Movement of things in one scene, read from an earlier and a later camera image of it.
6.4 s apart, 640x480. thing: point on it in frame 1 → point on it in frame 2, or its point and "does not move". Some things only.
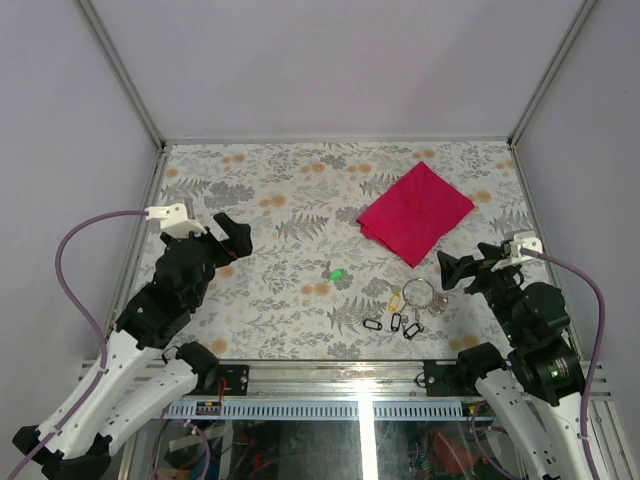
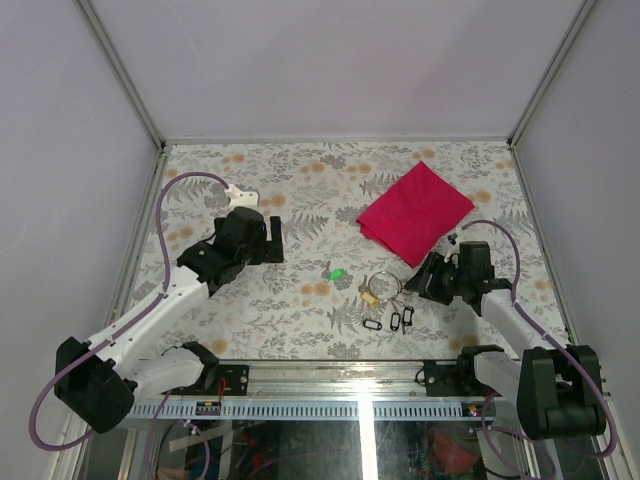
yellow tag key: x=395 y=299 → x=365 y=293
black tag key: x=411 y=330 → x=407 y=315
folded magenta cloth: x=414 y=213 does not move
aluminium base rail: x=330 y=391 does not move
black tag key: x=372 y=324 does not move
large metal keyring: x=403 y=292 → x=382 y=272
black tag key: x=395 y=321 does not move
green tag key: x=336 y=273 does not move
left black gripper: x=240 y=243 → x=271 y=250
